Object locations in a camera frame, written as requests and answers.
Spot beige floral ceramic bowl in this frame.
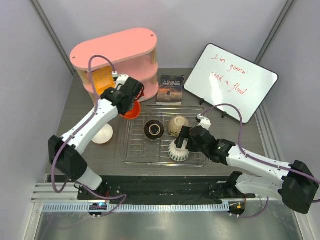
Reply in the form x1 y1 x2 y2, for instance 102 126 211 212
168 115 190 138

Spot white blue-petal bowl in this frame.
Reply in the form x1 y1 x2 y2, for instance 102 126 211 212
168 140 190 162

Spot orange bowl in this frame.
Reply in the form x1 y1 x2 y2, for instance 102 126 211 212
92 124 114 145
121 101 141 120

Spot black patterned ceramic bowl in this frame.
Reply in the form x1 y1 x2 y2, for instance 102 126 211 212
143 119 165 140

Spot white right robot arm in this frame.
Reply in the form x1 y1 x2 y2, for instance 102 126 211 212
168 125 320 214

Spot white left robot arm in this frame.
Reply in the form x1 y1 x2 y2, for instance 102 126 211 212
48 75 144 200

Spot red book on shelf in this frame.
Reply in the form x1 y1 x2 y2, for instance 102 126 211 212
135 86 145 102

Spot yellow book on shelf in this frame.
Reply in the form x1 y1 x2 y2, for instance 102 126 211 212
92 66 116 96

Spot pink three-tier shelf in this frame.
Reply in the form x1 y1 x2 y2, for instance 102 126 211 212
69 27 159 102

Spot clear plastic drip tray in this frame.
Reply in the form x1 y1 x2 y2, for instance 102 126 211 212
119 104 208 166

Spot dark paperback book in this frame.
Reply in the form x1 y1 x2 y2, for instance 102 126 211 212
156 75 185 106

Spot white dry-erase board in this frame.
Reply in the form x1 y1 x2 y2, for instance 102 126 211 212
184 43 279 124

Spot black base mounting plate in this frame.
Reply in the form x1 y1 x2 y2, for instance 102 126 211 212
77 174 257 203

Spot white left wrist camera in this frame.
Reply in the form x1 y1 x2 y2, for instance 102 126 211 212
112 72 129 88

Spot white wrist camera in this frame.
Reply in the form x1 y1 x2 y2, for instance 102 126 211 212
112 72 129 88
196 114 211 130

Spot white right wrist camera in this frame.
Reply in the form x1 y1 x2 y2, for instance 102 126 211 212
196 114 211 130

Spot chrome wire dish rack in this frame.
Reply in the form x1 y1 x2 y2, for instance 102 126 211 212
126 107 206 162

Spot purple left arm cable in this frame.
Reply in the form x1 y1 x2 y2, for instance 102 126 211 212
51 55 128 218

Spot slotted cable duct rail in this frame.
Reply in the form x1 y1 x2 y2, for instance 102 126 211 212
42 202 230 213

